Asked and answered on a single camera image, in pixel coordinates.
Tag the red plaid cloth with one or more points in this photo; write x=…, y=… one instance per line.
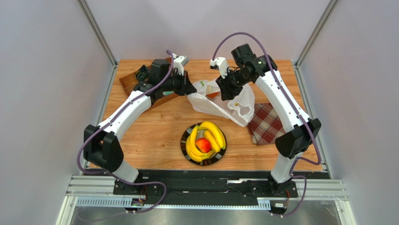
x=265, y=126

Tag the white plastic bag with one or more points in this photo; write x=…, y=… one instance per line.
x=240, y=110

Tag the red fake apple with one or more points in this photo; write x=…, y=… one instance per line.
x=203, y=145

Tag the yellow banana bunch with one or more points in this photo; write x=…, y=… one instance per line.
x=214, y=135
x=192, y=150

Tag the aluminium frame rail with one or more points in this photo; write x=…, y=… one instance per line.
x=321, y=200

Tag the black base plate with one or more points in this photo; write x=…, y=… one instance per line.
x=206, y=187

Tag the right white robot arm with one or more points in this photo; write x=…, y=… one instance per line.
x=300, y=129

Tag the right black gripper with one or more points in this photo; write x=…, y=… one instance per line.
x=227, y=88

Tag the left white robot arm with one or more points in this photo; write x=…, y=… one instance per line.
x=101, y=145

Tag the orange fake pumpkin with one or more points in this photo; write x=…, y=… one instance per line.
x=212, y=95

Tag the wooden divided tray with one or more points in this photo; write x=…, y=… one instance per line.
x=131, y=82

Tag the round patterned ceramic plate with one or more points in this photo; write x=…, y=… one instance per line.
x=200, y=134

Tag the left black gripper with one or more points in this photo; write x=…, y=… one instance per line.
x=187, y=87

